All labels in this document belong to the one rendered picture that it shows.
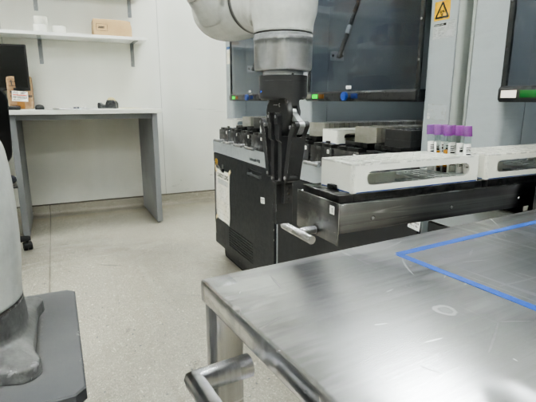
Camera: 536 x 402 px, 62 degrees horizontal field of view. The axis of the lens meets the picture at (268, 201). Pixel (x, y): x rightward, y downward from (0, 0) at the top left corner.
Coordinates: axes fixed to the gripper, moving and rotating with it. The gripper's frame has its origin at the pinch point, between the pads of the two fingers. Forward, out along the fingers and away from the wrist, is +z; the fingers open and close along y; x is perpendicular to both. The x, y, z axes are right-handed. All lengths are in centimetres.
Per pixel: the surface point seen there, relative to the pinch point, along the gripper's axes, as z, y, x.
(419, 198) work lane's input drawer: 0.2, -6.8, -23.2
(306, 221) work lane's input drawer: 4.9, 3.0, -6.5
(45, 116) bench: -5, 287, 39
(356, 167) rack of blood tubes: -5.8, -5.1, -10.8
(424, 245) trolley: -1.8, -30.8, -0.7
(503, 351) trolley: -1.8, -47.8, 9.7
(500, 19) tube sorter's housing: -34, 11, -61
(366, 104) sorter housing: -14, 94, -89
